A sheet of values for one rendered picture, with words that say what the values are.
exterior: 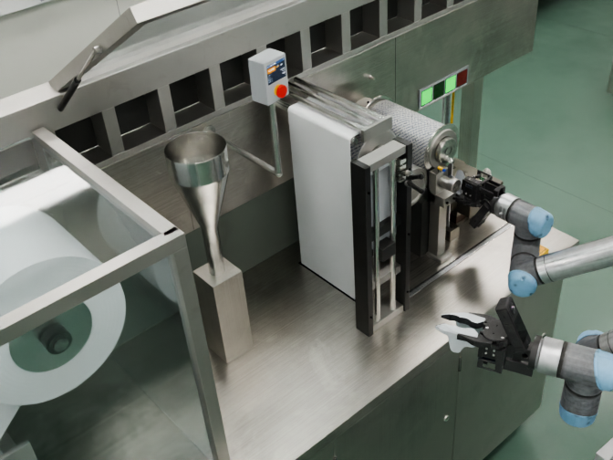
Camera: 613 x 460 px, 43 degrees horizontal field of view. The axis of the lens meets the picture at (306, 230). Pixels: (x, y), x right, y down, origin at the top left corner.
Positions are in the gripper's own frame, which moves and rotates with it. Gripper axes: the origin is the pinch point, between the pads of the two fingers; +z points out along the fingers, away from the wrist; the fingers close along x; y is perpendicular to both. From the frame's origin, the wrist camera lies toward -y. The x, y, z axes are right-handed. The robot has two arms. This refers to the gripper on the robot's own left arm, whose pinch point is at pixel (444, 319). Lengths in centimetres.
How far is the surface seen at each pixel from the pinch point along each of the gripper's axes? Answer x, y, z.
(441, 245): 63, 21, 18
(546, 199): 247, 91, 11
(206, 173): -5, -26, 54
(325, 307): 31, 30, 42
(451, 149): 65, -10, 19
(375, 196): 23.1, -13.2, 25.3
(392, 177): 28.2, -16.5, 22.9
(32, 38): 163, 14, 269
